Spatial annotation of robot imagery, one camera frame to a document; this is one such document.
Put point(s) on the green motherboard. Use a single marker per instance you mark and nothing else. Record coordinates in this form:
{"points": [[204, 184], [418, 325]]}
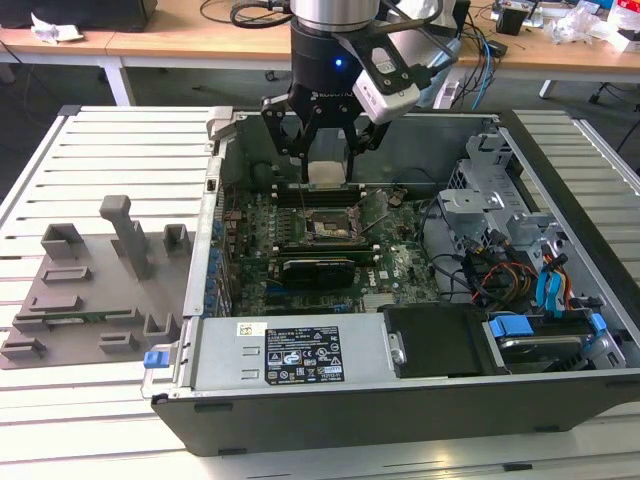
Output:
{"points": [[400, 270]]}

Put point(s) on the blue release latch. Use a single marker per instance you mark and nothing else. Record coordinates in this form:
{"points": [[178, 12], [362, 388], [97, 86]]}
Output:
{"points": [[154, 361]]}

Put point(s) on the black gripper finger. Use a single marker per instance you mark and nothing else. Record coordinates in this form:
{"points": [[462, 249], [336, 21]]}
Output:
{"points": [[350, 167], [305, 167]]}

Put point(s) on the grey case latch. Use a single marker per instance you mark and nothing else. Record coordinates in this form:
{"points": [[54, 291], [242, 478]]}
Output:
{"points": [[220, 120]]}

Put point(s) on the silver chipset heatsink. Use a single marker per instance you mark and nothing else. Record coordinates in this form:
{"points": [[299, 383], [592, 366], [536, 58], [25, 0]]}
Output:
{"points": [[377, 302]]}

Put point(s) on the black graphics card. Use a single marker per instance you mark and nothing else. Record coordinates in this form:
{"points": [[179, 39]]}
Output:
{"points": [[315, 274]]}

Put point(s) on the crumpled white paper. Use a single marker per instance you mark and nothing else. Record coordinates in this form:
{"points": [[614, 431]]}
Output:
{"points": [[55, 32]]}

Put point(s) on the black label sticker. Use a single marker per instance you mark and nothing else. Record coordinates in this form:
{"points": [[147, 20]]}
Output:
{"points": [[302, 355]]}

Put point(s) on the hard disk in blue carrier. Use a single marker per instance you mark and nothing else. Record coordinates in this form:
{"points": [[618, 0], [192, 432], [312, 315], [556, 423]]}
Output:
{"points": [[510, 327]]}

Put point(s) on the black computer box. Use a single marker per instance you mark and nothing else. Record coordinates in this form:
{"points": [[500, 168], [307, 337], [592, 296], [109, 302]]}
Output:
{"points": [[75, 12]]}

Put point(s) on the grey parts rack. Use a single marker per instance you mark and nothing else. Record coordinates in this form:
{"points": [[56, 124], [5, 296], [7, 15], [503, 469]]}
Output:
{"points": [[105, 295]]}

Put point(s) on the black PC case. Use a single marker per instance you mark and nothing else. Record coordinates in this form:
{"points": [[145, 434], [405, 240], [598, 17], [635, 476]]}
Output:
{"points": [[350, 420]]}

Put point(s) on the green RAM stick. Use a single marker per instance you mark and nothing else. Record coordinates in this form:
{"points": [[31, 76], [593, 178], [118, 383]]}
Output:
{"points": [[92, 316]]}

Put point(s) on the metal drive cage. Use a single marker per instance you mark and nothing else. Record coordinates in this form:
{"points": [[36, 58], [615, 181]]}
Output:
{"points": [[470, 210]]}

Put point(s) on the grey power supply unit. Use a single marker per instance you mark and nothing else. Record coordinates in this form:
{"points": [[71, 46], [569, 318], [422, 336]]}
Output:
{"points": [[225, 350]]}

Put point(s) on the silver CPU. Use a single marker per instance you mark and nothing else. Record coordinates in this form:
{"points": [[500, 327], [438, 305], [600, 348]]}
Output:
{"points": [[326, 174]]}

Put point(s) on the black RAM slot bank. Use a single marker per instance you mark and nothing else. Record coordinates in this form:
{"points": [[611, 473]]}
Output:
{"points": [[285, 199], [325, 247]]}

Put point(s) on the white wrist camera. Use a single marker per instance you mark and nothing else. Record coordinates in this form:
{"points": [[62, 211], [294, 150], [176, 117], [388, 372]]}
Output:
{"points": [[390, 102]]}

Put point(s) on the white power strip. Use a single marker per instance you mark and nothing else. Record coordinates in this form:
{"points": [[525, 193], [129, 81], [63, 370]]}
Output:
{"points": [[447, 95]]}

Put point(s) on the red white carton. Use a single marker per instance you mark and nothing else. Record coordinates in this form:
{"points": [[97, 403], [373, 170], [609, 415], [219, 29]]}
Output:
{"points": [[627, 10]]}

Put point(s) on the clear plastic bags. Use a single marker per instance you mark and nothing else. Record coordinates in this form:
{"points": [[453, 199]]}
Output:
{"points": [[580, 22]]}

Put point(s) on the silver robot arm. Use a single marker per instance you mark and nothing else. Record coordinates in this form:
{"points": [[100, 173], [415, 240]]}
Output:
{"points": [[335, 12]]}

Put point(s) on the CPU socket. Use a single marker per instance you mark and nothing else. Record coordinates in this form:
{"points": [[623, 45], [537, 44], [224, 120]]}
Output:
{"points": [[327, 227]]}

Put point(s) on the small black box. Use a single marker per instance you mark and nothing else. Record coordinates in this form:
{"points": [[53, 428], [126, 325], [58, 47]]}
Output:
{"points": [[510, 22]]}

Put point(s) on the wooden desk white frame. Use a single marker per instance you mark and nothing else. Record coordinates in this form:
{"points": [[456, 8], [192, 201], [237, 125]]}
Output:
{"points": [[550, 57], [200, 40]]}

